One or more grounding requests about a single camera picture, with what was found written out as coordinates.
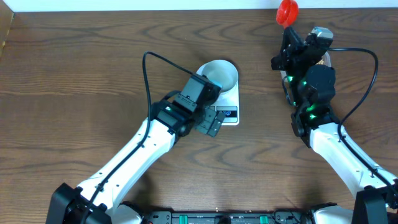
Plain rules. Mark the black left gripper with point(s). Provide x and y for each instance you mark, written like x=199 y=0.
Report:
x=204 y=126

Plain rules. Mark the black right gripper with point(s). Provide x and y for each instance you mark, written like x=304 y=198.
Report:
x=293 y=47

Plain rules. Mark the red plastic measuring scoop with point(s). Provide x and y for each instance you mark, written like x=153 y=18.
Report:
x=287 y=13

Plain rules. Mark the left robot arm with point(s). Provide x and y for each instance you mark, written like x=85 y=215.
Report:
x=98 y=199

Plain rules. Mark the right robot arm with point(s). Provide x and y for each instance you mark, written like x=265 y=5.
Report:
x=309 y=87

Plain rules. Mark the white digital kitchen scale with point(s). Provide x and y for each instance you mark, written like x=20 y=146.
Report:
x=228 y=104

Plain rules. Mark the grey round bowl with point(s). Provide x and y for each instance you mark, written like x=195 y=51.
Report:
x=223 y=72

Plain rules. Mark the clear plastic container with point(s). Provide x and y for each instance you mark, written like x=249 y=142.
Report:
x=325 y=60

